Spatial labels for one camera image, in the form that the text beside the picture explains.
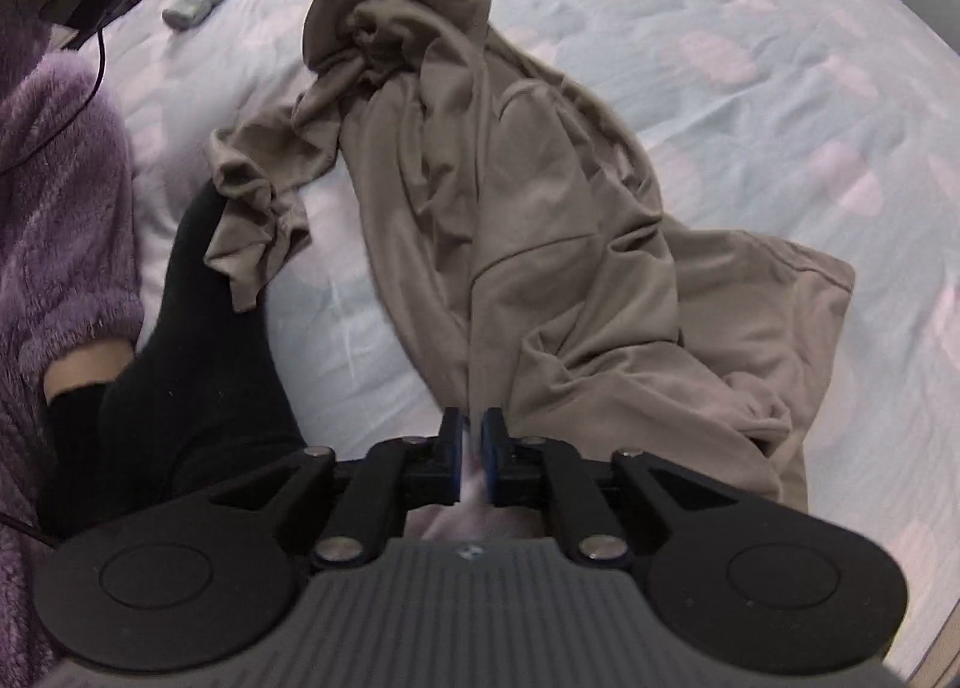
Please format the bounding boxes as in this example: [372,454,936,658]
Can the person's purple fleece leg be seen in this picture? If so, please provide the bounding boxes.
[0,50,147,666]

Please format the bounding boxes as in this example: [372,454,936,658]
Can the taupe shirt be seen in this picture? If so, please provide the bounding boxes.
[204,0,856,513]

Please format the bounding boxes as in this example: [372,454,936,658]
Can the polka dot bed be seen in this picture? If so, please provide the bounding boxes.
[90,0,960,666]

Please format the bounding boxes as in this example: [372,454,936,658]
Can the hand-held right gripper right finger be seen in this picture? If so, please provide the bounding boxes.
[480,407,742,572]

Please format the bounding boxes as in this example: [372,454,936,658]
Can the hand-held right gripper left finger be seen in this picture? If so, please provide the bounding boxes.
[210,407,471,572]

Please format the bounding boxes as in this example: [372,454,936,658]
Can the black cable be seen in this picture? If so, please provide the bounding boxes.
[0,26,106,175]
[0,512,59,549]

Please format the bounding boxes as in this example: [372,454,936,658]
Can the person's black socked foot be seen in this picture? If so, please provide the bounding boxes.
[45,187,310,546]

